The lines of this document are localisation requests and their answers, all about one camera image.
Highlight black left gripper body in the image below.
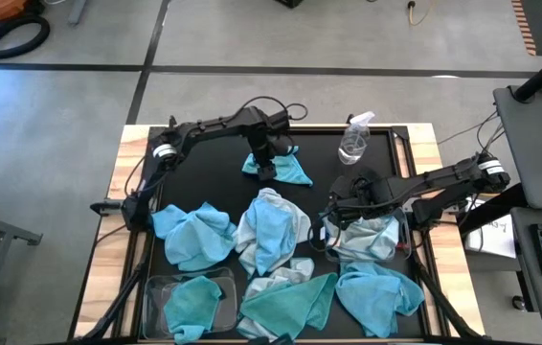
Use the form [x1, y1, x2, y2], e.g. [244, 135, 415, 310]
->
[246, 133, 284, 169]

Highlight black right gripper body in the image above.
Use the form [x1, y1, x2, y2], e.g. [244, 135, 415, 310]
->
[340, 174, 392, 219]

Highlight teal blue microfiber towel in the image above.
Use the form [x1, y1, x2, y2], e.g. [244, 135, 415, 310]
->
[240, 146, 314, 187]
[163, 276, 224, 345]

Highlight clear plastic basket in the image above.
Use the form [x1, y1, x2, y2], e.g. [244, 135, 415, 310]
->
[141, 266, 238, 341]
[322, 203, 414, 264]

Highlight light blue microfiber towel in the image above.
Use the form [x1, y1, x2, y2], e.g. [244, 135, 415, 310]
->
[335, 261, 425, 339]
[150, 200, 237, 272]
[244, 196, 296, 277]

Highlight green teal microfiber towel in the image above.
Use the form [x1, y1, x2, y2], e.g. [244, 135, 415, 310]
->
[237, 271, 339, 345]

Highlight clear plastic spray bottle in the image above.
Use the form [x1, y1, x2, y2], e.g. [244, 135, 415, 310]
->
[337, 110, 376, 166]

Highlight white paper sheet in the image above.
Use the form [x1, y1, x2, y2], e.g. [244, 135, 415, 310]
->
[471, 198, 517, 260]

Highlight wooden desk grey legs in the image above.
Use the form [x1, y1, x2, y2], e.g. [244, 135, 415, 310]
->
[69, 0, 91, 26]

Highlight orange shop vacuum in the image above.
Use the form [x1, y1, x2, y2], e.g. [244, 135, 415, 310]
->
[0, 0, 45, 23]

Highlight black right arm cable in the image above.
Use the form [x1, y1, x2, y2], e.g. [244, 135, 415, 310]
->
[306, 210, 337, 254]

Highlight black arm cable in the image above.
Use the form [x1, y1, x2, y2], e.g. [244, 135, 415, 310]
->
[235, 95, 309, 124]
[306, 210, 337, 254]

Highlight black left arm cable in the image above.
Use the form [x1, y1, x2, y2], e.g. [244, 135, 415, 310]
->
[235, 95, 309, 124]

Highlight black floor cable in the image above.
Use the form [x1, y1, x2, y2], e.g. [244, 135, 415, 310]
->
[457, 125, 507, 167]
[437, 110, 501, 146]

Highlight yellow floor cable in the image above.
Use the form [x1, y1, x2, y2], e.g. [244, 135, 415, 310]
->
[407, 0, 431, 26]

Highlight black vacuum hose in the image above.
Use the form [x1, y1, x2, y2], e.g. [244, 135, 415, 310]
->
[0, 12, 52, 61]

